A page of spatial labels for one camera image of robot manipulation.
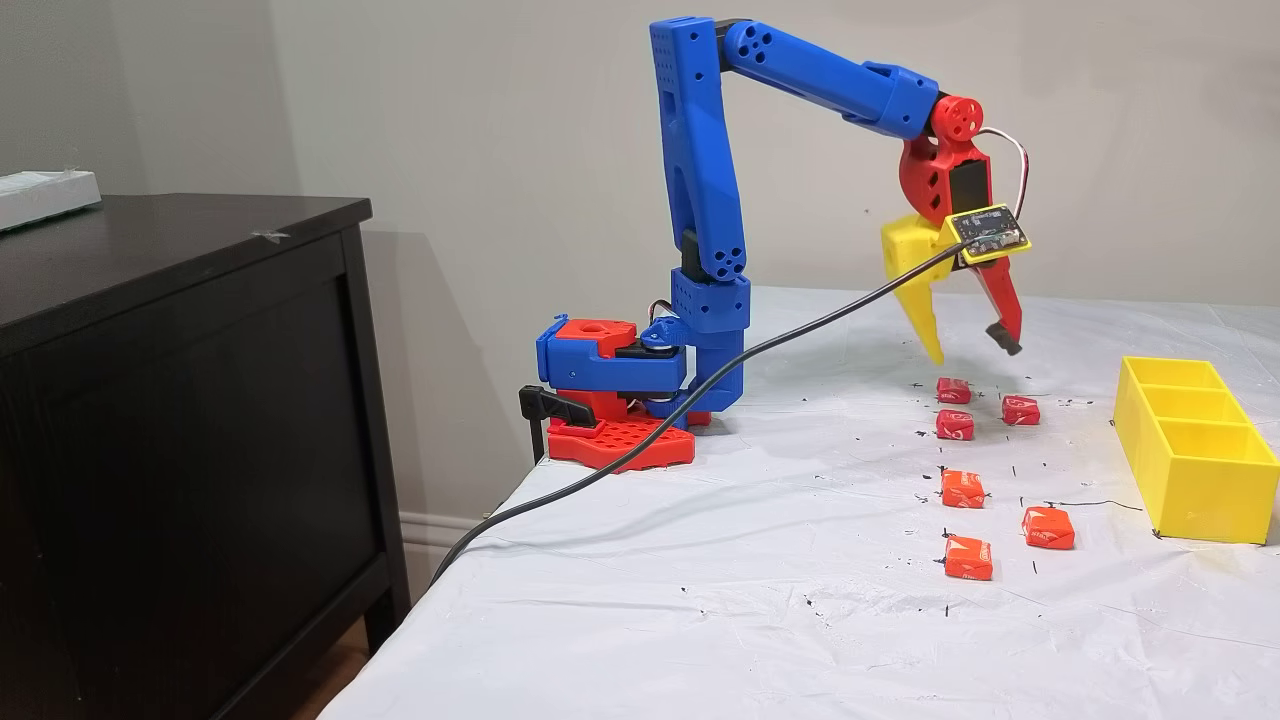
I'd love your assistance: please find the white red black servo wire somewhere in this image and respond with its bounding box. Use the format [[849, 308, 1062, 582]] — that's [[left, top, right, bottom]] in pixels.
[[975, 127, 1031, 221]]

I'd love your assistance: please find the black camera cable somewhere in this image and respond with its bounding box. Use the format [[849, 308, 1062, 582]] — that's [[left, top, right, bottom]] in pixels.
[[428, 240, 986, 593]]

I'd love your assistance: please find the white plastic table cover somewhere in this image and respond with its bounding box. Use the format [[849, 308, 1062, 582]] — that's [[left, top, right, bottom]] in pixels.
[[320, 285, 1280, 720]]

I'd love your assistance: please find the camera board on yellow mount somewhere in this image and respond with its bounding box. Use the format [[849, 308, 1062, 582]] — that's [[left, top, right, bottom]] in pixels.
[[945, 203, 1033, 269]]

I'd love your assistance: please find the black table clamp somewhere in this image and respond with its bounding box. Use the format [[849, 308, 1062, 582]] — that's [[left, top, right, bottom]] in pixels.
[[518, 385, 599, 466]]

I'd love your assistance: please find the flat white plastic object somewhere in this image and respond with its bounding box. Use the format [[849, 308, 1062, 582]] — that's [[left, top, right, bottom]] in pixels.
[[0, 170, 103, 233]]

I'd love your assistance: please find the black wooden dresser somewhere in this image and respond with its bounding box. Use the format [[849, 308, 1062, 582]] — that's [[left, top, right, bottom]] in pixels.
[[0, 193, 411, 720]]

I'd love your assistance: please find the yellow three-compartment box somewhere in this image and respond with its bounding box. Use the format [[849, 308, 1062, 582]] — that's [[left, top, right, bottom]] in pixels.
[[1113, 355, 1280, 546]]

